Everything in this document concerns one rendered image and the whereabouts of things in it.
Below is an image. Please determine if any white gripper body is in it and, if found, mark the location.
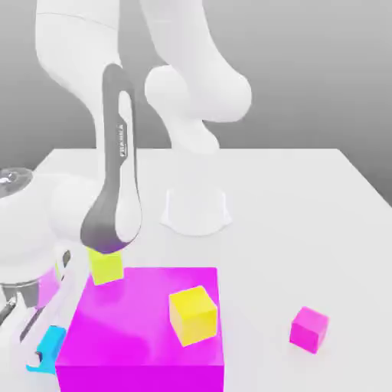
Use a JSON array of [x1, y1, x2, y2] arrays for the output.
[[2, 268, 90, 366]]

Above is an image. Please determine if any small magenta cube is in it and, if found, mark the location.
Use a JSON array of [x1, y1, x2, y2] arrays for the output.
[[289, 305, 331, 355]]

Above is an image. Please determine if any large magenta box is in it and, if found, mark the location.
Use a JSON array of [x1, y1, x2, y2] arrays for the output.
[[54, 266, 227, 392]]

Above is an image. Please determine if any small lime yellow cube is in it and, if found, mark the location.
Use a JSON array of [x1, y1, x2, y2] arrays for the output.
[[86, 247, 125, 286]]

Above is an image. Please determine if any small cyan cube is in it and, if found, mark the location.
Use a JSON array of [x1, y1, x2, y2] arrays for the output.
[[25, 325, 67, 375]]

